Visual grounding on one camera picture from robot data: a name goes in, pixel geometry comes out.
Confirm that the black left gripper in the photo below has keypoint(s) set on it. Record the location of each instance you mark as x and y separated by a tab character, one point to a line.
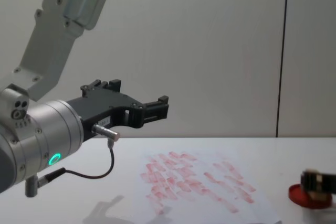
102	106

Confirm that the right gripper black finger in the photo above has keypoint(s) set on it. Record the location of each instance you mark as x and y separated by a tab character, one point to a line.
309	180

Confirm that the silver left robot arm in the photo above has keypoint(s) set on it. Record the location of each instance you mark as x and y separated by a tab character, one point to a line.
52	127

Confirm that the round red ink pad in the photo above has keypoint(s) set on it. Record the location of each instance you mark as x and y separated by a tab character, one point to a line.
296	195

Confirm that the white paper with red marks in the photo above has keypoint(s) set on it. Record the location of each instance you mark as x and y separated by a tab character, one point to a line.
194	182

